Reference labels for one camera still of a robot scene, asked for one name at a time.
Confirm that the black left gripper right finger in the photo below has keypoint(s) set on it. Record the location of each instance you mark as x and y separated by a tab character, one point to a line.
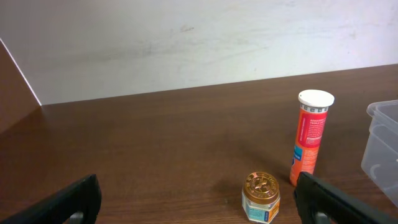
318	202

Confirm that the orange tablet tube white cap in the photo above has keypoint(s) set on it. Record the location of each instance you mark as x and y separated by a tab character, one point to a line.
314	106

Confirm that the clear plastic container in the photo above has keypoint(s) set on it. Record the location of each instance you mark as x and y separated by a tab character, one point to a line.
380	155

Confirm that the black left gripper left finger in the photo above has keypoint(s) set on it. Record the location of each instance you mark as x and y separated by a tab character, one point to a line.
82	196

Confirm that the small jar gold lid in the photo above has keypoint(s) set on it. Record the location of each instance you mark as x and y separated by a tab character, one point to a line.
261	197

